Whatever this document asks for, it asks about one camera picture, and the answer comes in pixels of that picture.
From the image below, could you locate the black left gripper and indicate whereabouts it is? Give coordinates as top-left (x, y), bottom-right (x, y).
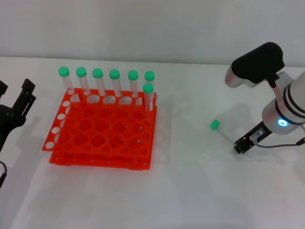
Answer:
top-left (0, 78), bottom-right (36, 153)

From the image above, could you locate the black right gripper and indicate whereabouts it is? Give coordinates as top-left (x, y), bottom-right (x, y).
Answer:
top-left (233, 120), bottom-right (272, 155)

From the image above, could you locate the green capped clear test tube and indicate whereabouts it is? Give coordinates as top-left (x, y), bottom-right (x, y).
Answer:
top-left (109, 69), bottom-right (123, 98)
top-left (58, 66), bottom-right (78, 103)
top-left (210, 119), bottom-right (236, 146)
top-left (142, 83), bottom-right (154, 124)
top-left (144, 70), bottom-right (156, 96)
top-left (92, 68), bottom-right (107, 96)
top-left (127, 70), bottom-right (140, 99)
top-left (75, 67), bottom-right (92, 96)

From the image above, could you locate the orange plastic test tube rack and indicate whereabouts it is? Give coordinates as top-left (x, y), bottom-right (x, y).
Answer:
top-left (41, 87), bottom-right (158, 171)

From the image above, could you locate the grey right arm cable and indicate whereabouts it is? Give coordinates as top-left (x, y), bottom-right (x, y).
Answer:
top-left (250, 128), bottom-right (305, 150)

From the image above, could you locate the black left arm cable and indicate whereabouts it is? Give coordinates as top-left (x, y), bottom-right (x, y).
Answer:
top-left (0, 161), bottom-right (8, 189)

